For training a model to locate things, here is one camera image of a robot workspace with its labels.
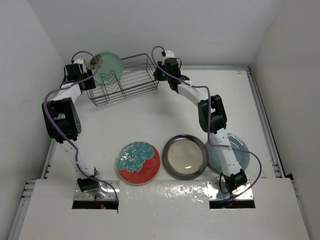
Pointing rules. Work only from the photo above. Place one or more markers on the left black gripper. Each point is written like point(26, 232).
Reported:
point(90, 85)

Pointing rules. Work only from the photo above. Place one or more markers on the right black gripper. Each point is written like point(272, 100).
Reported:
point(157, 74)

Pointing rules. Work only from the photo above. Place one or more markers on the mint green flower plate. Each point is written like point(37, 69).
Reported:
point(109, 67)

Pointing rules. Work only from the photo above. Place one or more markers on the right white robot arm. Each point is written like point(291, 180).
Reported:
point(211, 116)

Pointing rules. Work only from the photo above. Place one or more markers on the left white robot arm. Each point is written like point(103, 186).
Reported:
point(63, 124)

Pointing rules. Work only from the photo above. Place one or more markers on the brown rimmed cream plate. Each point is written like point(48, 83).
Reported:
point(185, 157)

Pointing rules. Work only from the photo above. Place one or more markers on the red and teal floral plate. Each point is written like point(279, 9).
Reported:
point(138, 163)

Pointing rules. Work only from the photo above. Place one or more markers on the light blue ceramic plate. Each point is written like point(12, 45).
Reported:
point(241, 154)

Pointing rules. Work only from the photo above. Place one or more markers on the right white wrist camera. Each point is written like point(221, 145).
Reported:
point(167, 54)

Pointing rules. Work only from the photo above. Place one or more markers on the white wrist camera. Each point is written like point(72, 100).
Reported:
point(81, 64)
point(167, 54)

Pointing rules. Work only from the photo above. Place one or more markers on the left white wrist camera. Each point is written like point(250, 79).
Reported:
point(81, 64)

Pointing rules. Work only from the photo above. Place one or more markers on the wire dish rack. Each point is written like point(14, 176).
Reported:
point(137, 78)

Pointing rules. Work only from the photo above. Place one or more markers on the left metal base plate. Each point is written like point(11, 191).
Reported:
point(105, 193)

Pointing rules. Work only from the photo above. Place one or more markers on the metal base plate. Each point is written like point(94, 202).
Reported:
point(242, 193)
point(105, 193)

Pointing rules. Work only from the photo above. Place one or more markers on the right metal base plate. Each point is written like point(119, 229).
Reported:
point(242, 193)

